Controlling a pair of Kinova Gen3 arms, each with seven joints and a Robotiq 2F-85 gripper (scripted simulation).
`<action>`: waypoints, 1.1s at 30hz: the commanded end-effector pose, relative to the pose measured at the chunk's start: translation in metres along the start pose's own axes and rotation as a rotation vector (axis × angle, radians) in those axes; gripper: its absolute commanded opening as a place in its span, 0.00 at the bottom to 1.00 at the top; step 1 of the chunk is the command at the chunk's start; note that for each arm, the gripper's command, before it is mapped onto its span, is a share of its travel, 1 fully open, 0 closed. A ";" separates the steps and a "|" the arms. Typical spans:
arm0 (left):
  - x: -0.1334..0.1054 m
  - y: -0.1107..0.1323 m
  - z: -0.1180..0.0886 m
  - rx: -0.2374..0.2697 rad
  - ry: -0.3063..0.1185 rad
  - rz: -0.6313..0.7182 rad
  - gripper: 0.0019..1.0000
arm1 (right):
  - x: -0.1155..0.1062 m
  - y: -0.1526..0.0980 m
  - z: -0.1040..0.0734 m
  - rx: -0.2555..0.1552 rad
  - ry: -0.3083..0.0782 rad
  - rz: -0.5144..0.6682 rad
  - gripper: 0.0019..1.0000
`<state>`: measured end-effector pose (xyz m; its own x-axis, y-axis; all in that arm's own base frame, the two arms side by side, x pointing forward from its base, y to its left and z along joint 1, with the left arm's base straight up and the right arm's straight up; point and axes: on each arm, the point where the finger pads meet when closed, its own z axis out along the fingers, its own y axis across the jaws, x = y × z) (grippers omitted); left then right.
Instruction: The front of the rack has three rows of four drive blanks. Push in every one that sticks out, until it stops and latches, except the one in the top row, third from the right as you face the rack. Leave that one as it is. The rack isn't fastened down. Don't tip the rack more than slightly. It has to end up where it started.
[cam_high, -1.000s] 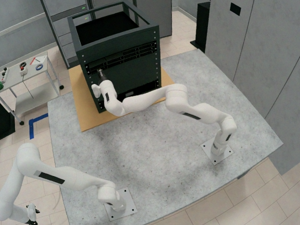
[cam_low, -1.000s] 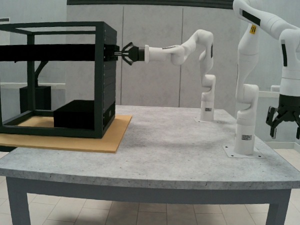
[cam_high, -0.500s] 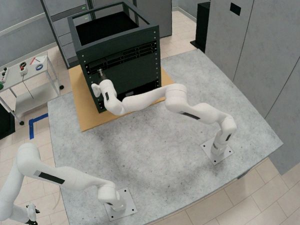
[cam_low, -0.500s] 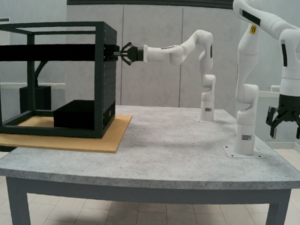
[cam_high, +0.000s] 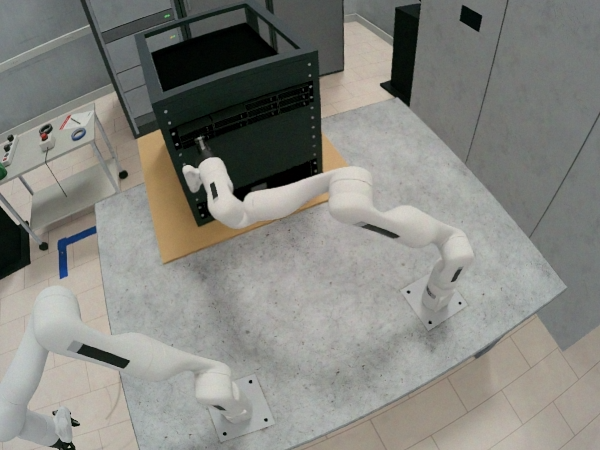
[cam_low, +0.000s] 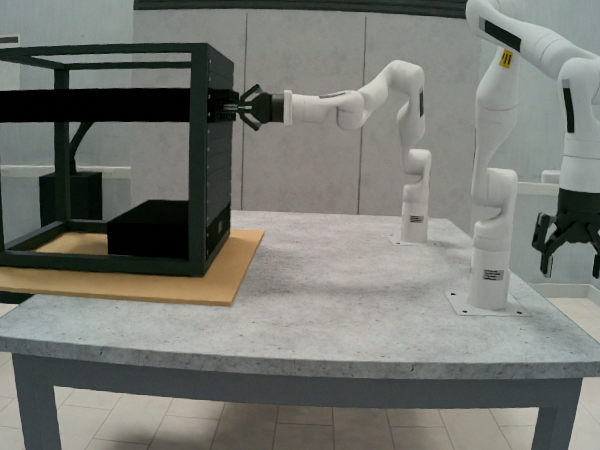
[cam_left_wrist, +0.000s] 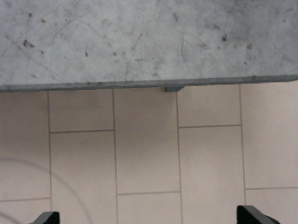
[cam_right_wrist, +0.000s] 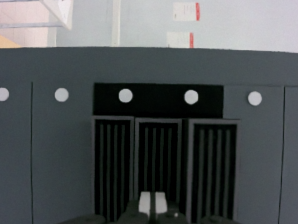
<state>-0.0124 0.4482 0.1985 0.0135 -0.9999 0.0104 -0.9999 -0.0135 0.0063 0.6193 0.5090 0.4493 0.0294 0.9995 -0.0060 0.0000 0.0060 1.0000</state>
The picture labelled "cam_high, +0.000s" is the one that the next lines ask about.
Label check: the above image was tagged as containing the tan flat board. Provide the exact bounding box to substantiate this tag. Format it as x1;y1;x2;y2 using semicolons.
137;130;349;265

